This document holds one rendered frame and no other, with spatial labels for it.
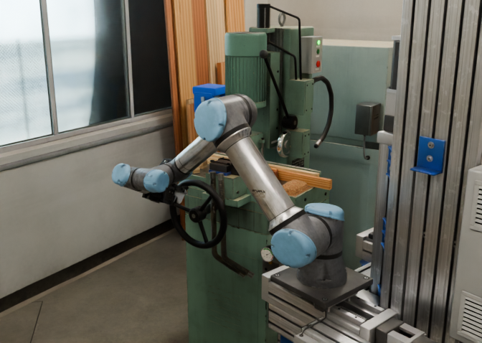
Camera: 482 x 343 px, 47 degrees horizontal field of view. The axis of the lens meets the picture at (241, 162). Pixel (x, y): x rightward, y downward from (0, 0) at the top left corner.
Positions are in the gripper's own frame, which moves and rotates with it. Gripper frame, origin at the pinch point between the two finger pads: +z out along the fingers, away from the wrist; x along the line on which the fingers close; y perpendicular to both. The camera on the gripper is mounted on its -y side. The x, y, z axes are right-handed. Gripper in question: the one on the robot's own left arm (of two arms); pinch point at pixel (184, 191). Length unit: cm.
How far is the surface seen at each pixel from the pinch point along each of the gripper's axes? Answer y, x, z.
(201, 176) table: -10.3, -11.2, 21.4
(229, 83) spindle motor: -48.6, 1.3, 9.4
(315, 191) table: -14, 35, 39
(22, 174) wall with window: 2, -126, 13
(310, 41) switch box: -78, 20, 34
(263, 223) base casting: 4.1, 19.7, 29.6
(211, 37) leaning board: -127, -112, 115
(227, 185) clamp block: -6.7, 10.1, 12.6
